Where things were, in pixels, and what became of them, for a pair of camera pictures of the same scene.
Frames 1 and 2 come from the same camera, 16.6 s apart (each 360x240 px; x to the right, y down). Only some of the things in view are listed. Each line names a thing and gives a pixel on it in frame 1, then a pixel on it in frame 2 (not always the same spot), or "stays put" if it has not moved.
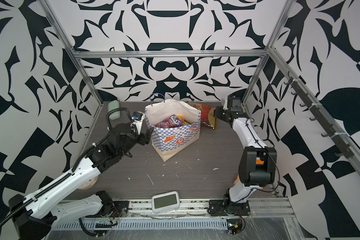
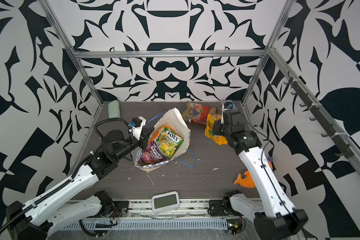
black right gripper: x=218 y=112 -> x=216 y=130
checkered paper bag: x=167 y=142 -> x=173 y=120
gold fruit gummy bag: x=207 y=114 stays put
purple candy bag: x=173 y=121 -> x=152 y=155
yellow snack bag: x=184 y=123 -> x=213 y=115
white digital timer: x=165 y=202 stays put
